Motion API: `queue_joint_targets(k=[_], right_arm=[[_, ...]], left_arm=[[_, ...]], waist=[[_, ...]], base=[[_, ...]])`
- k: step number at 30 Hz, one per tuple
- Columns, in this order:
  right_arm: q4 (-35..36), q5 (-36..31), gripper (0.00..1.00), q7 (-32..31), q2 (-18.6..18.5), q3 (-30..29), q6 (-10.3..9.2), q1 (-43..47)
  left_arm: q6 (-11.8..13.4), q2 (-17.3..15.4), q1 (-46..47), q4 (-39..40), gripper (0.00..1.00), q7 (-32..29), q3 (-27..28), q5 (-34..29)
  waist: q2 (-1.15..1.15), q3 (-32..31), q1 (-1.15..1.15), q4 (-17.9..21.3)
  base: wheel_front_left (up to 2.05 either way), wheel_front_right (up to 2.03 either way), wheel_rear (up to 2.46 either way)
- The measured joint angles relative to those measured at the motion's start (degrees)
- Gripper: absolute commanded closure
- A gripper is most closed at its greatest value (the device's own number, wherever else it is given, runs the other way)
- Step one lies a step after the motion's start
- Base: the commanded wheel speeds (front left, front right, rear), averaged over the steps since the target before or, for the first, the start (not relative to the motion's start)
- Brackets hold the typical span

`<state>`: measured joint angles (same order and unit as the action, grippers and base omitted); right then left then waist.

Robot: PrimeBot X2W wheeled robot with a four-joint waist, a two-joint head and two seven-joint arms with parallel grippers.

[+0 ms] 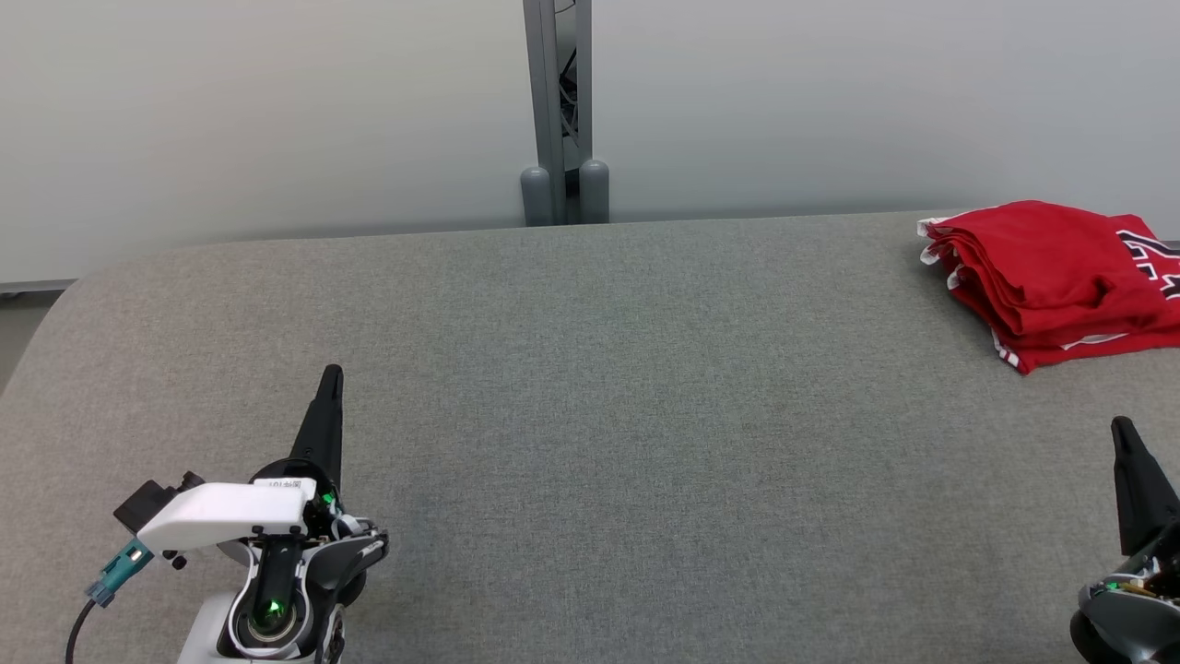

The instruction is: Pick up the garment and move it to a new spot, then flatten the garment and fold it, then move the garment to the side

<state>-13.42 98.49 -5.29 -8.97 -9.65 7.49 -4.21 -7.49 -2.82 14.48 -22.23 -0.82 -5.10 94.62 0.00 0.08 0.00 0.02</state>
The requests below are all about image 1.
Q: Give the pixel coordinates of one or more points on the grey wall baseboard strip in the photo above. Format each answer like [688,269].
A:
[37,288]

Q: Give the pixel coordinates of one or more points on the red white jersey shirt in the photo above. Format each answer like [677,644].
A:
[1088,360]

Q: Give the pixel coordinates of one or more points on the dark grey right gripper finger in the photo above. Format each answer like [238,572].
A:
[1138,498]

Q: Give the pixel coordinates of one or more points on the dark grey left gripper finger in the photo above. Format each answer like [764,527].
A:
[324,424]

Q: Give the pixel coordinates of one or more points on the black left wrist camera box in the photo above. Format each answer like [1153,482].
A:
[147,505]

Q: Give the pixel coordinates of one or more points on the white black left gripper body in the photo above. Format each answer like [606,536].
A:
[230,512]

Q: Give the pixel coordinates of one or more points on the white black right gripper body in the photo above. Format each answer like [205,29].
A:
[1157,572]

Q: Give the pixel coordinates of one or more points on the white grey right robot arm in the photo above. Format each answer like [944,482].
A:
[1120,627]

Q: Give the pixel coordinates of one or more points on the grey metal post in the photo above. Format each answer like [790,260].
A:
[546,92]

